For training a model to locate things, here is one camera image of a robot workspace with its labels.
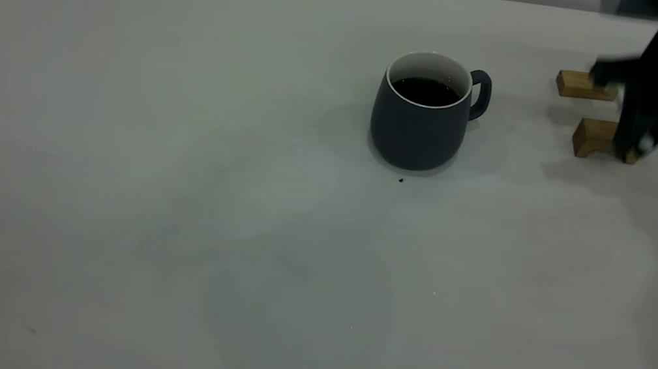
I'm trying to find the dark grey ceramic mug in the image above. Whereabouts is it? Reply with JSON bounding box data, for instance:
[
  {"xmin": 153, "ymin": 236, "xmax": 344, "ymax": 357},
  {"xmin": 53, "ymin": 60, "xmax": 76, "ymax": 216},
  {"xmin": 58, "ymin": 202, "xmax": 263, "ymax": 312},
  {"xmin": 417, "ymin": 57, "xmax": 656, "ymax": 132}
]
[{"xmin": 363, "ymin": 44, "xmax": 496, "ymax": 181}]

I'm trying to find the arched wooden block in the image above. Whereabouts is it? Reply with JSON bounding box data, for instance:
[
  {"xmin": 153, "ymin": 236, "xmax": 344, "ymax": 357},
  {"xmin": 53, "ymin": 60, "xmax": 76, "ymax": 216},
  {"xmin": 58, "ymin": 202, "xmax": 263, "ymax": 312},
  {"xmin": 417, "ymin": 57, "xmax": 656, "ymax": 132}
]
[{"xmin": 569, "ymin": 115, "xmax": 646, "ymax": 168}]

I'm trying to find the flat wooden block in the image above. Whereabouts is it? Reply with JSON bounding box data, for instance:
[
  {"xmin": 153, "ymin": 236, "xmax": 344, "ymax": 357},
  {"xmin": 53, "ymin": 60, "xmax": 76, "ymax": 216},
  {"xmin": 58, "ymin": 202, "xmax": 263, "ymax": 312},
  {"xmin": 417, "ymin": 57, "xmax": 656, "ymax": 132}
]
[{"xmin": 554, "ymin": 68, "xmax": 621, "ymax": 106}]

